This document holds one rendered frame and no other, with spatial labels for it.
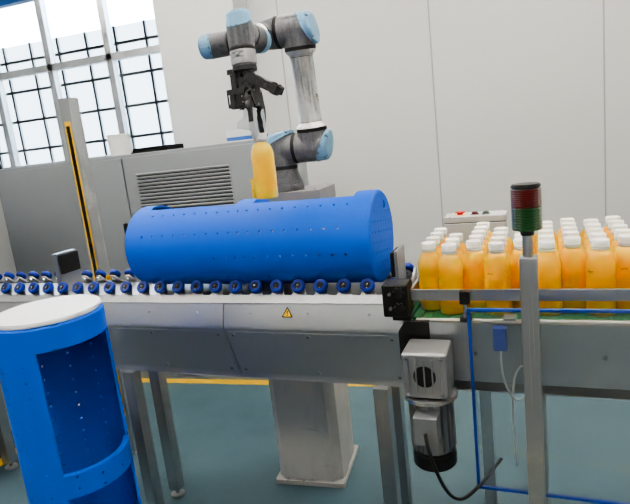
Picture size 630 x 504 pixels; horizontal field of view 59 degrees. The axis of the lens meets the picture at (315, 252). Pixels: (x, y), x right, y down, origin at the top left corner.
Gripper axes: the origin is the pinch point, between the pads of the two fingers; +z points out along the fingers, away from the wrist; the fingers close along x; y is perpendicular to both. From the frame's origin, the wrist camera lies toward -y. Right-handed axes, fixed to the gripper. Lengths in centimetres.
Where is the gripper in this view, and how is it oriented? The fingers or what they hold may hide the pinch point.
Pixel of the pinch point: (260, 135)
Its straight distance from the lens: 167.6
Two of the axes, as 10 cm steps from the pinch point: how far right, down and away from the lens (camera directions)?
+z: 1.2, 9.8, 1.4
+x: -3.4, 1.7, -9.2
